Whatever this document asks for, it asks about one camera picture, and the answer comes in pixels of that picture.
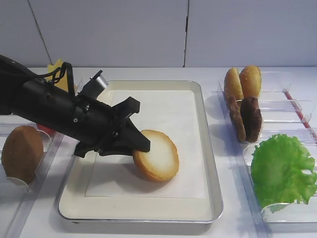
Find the green lettuce leaf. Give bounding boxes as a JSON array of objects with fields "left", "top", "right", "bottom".
[{"left": 251, "top": 134, "right": 317, "bottom": 208}]

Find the red tomato slice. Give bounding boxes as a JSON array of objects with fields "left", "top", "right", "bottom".
[{"left": 37, "top": 124, "right": 55, "bottom": 135}]

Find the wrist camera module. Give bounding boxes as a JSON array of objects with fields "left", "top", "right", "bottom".
[{"left": 78, "top": 70, "right": 108, "bottom": 99}]

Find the meat patty left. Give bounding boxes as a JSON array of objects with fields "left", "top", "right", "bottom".
[{"left": 227, "top": 96, "right": 246, "bottom": 142}]

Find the clear acrylic rack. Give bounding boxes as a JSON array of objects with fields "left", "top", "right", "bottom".
[
  {"left": 214, "top": 68, "right": 317, "bottom": 238},
  {"left": 0, "top": 115, "right": 64, "bottom": 238}
]

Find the red strip on rack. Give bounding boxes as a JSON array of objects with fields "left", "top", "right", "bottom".
[{"left": 283, "top": 89, "right": 317, "bottom": 141}]

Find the black cable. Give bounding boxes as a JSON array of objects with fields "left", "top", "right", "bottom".
[{"left": 32, "top": 61, "right": 76, "bottom": 97}]

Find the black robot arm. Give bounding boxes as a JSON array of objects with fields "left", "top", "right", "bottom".
[{"left": 0, "top": 56, "right": 150, "bottom": 157}]

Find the bun top right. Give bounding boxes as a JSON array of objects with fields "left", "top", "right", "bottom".
[{"left": 239, "top": 65, "right": 262, "bottom": 98}]

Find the white paper liner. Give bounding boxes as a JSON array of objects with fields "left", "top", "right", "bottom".
[{"left": 86, "top": 90, "right": 207, "bottom": 198}]

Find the bun slice white face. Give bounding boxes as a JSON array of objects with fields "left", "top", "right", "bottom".
[{"left": 132, "top": 129, "right": 179, "bottom": 182}]

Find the yellow cheese slice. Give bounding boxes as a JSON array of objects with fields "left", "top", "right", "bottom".
[
  {"left": 54, "top": 59, "right": 76, "bottom": 92},
  {"left": 46, "top": 64, "right": 57, "bottom": 81}
]

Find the yellow cheese slice back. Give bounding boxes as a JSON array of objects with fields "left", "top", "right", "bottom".
[{"left": 46, "top": 64, "right": 57, "bottom": 81}]

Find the brown bun slice left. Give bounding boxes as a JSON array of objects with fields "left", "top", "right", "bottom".
[{"left": 1, "top": 125, "right": 44, "bottom": 184}]

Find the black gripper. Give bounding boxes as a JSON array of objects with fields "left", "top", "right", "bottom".
[{"left": 74, "top": 96, "right": 151, "bottom": 158}]

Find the yellow cheese slice front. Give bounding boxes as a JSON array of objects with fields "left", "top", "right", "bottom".
[{"left": 54, "top": 59, "right": 76, "bottom": 92}]

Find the dark meat patty right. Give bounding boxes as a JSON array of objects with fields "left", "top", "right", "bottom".
[{"left": 240, "top": 96, "right": 262, "bottom": 143}]

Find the bun top left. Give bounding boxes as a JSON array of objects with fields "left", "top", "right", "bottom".
[{"left": 224, "top": 67, "right": 244, "bottom": 100}]

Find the right clear acrylic rack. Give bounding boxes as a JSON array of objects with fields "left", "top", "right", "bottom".
[{"left": 214, "top": 68, "right": 317, "bottom": 238}]

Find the metal baking tray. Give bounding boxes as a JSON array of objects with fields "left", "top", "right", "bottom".
[{"left": 58, "top": 81, "right": 223, "bottom": 224}]

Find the left clear acrylic rack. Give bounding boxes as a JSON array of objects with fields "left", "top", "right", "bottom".
[{"left": 0, "top": 115, "right": 64, "bottom": 238}]

